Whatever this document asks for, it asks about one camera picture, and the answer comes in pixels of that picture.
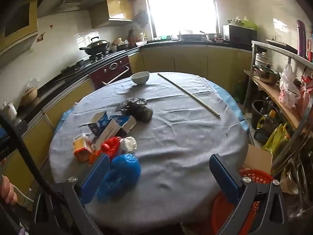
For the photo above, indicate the white electric cooker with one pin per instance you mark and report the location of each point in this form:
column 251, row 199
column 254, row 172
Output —
column 9, row 111

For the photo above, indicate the cooking oil bottle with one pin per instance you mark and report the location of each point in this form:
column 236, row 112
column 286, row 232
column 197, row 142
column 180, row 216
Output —
column 267, row 122

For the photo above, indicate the brown clay pot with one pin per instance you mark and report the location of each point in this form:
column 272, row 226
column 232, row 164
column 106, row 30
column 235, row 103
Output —
column 28, row 96

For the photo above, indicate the black plastic bag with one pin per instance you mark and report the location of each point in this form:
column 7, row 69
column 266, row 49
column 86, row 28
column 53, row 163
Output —
column 137, row 109

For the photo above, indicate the red hanging plastic bag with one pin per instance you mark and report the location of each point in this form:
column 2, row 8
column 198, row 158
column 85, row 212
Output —
column 307, row 90

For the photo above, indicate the black gas stove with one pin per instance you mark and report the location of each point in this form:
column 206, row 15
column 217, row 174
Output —
column 97, row 57

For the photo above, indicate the knife block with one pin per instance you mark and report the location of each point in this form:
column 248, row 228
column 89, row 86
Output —
column 132, row 39

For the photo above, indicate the white bowl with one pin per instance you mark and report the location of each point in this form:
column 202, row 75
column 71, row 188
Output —
column 139, row 78

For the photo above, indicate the blue plastic bag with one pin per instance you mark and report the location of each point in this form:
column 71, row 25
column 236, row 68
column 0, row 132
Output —
column 122, row 173

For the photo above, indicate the small blue toothpaste box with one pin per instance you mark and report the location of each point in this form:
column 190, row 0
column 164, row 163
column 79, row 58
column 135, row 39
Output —
column 99, row 124

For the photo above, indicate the purple thermos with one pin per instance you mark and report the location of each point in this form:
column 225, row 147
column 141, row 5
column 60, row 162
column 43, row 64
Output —
column 301, row 36

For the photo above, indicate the dark red oven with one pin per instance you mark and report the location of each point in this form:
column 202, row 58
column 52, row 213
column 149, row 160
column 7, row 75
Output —
column 110, row 69

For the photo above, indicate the light blue cloth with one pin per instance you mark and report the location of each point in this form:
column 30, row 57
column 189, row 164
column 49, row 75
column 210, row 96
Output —
column 231, row 102

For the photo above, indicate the yellow plastic bag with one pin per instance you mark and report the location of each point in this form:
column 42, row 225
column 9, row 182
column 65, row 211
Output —
column 276, row 138

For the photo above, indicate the long wooden stick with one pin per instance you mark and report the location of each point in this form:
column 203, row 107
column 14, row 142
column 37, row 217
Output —
column 188, row 93

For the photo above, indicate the round table grey cloth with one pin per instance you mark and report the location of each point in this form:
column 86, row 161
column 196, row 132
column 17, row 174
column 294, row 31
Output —
column 183, row 139

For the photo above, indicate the flat black tray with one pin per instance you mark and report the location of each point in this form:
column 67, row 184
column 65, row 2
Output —
column 281, row 45

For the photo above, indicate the black bucket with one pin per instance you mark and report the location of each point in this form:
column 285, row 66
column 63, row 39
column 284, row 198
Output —
column 258, row 110

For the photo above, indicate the small yellow wall cabinet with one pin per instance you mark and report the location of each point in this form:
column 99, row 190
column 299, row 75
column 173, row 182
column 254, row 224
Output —
column 110, row 11

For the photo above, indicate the green bottle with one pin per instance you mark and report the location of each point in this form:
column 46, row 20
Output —
column 239, row 91

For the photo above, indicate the cardboard box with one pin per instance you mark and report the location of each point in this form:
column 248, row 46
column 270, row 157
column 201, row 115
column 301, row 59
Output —
column 259, row 158

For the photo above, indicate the metal kitchen utensils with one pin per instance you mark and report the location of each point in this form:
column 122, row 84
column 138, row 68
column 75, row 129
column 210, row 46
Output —
column 297, row 166

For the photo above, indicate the red plastic bag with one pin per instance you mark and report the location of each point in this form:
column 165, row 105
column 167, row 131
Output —
column 110, row 145
column 307, row 90

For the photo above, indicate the wooden storage rack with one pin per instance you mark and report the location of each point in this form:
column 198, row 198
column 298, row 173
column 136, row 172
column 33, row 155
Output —
column 276, row 92

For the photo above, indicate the green plastic bag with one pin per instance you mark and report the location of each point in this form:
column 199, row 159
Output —
column 249, row 24

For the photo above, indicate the red plastic basket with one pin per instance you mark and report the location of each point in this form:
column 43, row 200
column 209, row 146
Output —
column 259, row 176

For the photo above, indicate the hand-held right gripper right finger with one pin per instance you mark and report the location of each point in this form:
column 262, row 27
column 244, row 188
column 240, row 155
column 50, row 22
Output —
column 225, row 176

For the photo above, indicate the dark round wall hanging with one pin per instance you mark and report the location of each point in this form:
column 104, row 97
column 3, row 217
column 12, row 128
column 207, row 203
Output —
column 141, row 18

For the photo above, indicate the yellow glass-door wall cabinet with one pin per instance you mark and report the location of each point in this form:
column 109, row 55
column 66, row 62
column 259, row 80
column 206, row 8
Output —
column 17, row 19

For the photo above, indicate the kitchen window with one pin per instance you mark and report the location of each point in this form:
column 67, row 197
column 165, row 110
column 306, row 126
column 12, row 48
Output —
column 181, row 7

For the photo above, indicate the large metal pan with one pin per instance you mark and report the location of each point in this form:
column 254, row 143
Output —
column 190, row 37

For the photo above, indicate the black wok with lid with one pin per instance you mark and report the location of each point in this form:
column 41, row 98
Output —
column 96, row 46

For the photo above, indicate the grey range hood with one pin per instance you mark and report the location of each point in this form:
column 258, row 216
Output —
column 73, row 2

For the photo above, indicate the black microwave oven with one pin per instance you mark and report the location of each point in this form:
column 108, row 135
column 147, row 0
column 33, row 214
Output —
column 240, row 35

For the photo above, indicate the small orange box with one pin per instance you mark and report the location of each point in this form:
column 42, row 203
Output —
column 80, row 146

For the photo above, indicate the large blue toothpaste box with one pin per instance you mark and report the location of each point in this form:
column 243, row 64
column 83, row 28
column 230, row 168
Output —
column 115, row 127

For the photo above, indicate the white dish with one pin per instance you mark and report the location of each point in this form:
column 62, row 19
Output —
column 141, row 43

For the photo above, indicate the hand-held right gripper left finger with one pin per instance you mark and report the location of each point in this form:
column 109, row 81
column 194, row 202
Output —
column 95, row 176

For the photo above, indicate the pink white plastic bag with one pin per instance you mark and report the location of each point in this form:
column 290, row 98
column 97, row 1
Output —
column 288, row 90

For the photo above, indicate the clear plastic bag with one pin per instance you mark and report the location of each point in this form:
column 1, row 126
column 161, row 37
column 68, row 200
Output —
column 31, row 83

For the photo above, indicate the person's left hand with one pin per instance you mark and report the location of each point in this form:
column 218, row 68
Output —
column 7, row 191

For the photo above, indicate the steel pot with lid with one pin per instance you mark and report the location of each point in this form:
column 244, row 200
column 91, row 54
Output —
column 267, row 77

